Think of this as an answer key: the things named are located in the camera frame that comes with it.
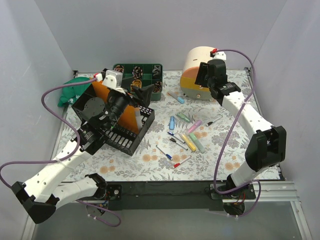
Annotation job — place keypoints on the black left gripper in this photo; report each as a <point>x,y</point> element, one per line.
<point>132,96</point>

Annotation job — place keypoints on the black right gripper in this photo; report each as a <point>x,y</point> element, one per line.
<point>203,74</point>

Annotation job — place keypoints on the round cream drawer cabinet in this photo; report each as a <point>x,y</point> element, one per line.
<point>189,73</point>

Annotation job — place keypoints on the grey marker light-blue cap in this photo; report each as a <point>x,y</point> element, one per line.
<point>176,97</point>

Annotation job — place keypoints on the orange file folder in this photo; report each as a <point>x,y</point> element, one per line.
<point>127,119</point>

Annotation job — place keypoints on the pink highlighter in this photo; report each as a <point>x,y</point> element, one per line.
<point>194,127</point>

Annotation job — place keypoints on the black mesh file organizer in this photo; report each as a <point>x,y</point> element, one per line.
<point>93,133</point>

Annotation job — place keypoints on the green highlighter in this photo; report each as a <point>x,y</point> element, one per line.
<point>197,142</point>

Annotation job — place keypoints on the yellow highlighter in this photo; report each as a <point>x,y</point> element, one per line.
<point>188,142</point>

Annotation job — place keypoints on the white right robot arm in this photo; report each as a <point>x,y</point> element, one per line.
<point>267,145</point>

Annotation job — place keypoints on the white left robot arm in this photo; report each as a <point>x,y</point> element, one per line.
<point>45,192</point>

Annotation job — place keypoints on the green compartment tray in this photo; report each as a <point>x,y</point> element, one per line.
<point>142,75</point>

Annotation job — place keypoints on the blue correction tape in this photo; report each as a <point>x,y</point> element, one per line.
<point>172,123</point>

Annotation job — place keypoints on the small white marker blue cap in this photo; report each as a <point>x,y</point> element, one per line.
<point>175,136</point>

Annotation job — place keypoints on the white marker black cap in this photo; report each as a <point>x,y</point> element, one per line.
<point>179,144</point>

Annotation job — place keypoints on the floral table mat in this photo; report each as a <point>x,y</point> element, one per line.
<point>224,144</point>

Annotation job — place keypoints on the green cloth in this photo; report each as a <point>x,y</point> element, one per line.
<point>70,94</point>

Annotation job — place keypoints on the white marker red cap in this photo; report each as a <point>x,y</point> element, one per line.
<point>180,163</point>

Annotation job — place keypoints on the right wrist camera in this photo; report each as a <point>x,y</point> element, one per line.
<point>215,54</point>

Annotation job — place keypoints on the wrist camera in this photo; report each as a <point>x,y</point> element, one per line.
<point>111,79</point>
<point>215,54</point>

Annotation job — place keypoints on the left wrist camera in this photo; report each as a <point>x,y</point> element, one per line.
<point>111,79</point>

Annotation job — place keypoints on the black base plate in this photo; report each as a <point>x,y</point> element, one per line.
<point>165,195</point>

